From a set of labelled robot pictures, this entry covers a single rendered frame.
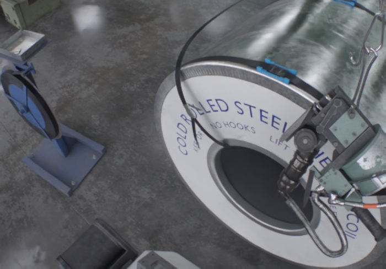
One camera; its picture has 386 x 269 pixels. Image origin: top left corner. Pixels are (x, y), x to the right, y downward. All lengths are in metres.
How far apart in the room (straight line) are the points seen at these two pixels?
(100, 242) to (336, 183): 0.55
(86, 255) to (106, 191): 1.76
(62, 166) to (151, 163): 0.73
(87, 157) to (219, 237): 1.18
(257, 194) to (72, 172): 1.47
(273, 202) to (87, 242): 1.15
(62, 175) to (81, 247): 1.96
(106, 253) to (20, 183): 2.16
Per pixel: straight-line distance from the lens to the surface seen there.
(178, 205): 2.27
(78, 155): 2.70
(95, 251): 0.70
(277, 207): 1.66
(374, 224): 0.89
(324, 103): 0.78
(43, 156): 2.84
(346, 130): 0.76
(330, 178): 0.81
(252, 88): 1.03
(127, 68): 3.33
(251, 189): 1.67
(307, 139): 0.80
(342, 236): 0.90
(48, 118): 2.10
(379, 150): 0.76
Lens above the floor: 1.98
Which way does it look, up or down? 48 degrees down
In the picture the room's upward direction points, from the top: 6 degrees counter-clockwise
